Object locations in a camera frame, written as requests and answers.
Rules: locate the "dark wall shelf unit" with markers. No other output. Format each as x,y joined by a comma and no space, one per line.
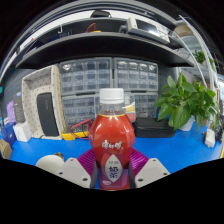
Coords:
100,43

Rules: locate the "white rack shelf unit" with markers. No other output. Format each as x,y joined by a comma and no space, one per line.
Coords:
200,56

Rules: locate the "black rounded speaker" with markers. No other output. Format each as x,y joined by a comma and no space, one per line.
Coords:
47,114

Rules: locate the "flat black case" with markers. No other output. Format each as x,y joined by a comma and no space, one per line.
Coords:
153,128

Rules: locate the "white power adapter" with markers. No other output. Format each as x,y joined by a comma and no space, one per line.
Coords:
210,138

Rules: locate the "wide grey drawer cabinet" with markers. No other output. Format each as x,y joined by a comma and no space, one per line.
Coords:
86,76

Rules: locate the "yellow multimeter with leads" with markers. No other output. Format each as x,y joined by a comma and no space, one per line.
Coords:
74,135

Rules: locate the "red drink bottle white cap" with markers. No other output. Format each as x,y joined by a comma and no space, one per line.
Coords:
111,136

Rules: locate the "white cup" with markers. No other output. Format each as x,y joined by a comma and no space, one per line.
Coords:
48,161

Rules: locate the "green potted plant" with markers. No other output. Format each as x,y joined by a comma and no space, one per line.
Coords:
181,103

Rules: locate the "small grey drawer cabinet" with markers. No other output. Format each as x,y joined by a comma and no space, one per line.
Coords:
80,111

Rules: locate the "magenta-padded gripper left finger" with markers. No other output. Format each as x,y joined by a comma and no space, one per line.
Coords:
75,171

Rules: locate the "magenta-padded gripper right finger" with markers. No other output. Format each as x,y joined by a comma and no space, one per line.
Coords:
151,171

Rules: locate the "narrow grey drawer cabinet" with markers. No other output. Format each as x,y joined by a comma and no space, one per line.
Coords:
145,105

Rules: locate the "dark grey upright carton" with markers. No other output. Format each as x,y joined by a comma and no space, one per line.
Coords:
19,107

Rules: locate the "white carton box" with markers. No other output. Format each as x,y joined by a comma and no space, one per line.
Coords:
22,132

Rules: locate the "clear box with colourful parts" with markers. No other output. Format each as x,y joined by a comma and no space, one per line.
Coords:
131,111

